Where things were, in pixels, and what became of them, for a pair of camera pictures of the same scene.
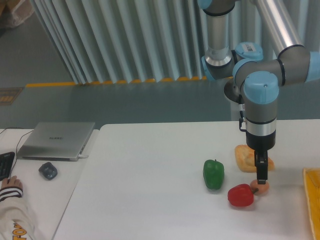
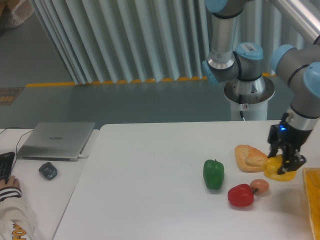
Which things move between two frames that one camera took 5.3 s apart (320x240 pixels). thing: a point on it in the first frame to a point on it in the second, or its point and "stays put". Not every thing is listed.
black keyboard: x=6 y=161 stays put
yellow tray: x=312 y=181 stays put
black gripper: x=261 y=144 to x=281 y=134
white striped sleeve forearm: x=15 y=222 stays put
